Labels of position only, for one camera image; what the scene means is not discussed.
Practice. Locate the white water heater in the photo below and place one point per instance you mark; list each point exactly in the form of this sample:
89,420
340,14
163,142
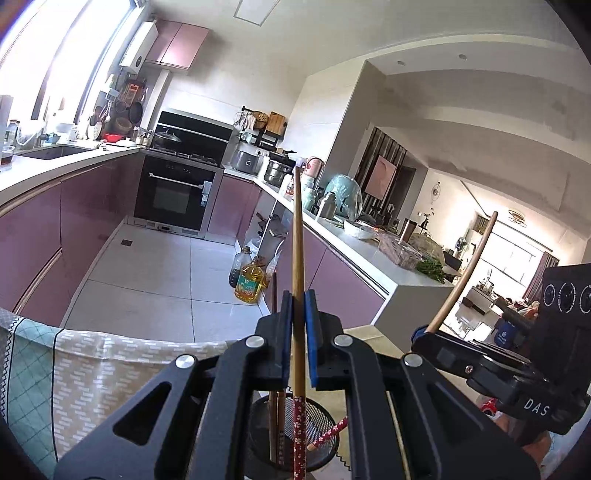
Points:
138,46

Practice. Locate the green leafy vegetables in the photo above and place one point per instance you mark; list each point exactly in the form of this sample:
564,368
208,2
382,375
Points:
431,270

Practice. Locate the dark sauce bottle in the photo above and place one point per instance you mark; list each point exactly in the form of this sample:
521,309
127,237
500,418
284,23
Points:
238,267

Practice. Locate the dark brown wooden chopstick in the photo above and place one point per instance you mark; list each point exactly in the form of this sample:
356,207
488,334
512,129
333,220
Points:
273,429

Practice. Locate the clear plastic food container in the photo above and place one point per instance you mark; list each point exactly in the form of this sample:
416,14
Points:
399,251

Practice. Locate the black built-in oven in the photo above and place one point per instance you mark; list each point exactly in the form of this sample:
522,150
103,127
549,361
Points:
173,194

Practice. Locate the red basin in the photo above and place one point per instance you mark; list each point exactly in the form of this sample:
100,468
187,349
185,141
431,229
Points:
111,137

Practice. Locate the wok with glass lid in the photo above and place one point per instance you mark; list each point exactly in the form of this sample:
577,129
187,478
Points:
167,138

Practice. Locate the pink kettle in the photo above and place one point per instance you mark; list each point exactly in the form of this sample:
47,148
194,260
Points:
314,170

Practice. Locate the wooden cutting board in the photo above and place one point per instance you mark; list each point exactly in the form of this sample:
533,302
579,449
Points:
276,122

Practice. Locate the beige green patterned tablecloth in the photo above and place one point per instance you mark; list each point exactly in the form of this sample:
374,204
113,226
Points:
115,383

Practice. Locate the steel thermos bottle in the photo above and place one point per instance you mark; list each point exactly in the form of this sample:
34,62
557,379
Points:
327,206

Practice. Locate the green plastic bag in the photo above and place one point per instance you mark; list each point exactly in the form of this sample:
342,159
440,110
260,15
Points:
344,196

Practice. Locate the wall clock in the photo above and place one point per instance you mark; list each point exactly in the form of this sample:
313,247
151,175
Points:
435,193

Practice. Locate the black range hood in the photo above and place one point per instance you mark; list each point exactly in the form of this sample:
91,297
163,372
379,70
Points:
194,131

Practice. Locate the ceiling lamp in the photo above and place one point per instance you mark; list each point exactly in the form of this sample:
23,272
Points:
517,217

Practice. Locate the pink wall cabinet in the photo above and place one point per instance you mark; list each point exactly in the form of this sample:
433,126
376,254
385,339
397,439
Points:
178,44

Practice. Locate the wall utensil rack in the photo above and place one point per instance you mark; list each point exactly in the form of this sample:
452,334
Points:
122,104

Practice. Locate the pink lower kitchen cabinets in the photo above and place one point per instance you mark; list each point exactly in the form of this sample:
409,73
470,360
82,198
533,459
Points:
92,217

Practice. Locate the black mesh utensil cup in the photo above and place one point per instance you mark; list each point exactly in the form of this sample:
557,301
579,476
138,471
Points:
318,461

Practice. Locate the white bowl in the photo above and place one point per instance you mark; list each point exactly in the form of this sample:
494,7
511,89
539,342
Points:
358,230

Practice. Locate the steel stock pot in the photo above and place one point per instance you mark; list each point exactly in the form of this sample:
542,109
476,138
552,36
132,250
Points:
276,173

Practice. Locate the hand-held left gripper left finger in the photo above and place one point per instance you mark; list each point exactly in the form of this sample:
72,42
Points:
286,332

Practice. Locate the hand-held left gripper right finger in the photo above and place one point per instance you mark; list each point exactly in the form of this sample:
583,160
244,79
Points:
312,332

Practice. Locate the yellow cooking oil bottle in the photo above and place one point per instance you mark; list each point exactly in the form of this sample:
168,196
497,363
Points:
249,284

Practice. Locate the kitchen window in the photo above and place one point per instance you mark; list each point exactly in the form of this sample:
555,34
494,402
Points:
60,55

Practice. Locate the black tumbler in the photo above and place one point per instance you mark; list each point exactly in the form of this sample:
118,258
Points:
408,231

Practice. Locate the steel kitchen sink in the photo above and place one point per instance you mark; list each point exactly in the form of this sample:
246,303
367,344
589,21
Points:
53,151

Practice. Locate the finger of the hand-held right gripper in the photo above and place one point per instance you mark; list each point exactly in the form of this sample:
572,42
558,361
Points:
443,353

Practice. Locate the pink wall painting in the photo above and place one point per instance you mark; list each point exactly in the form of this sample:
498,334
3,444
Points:
381,177

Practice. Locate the silver rice cooker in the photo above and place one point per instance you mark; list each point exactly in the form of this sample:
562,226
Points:
245,160

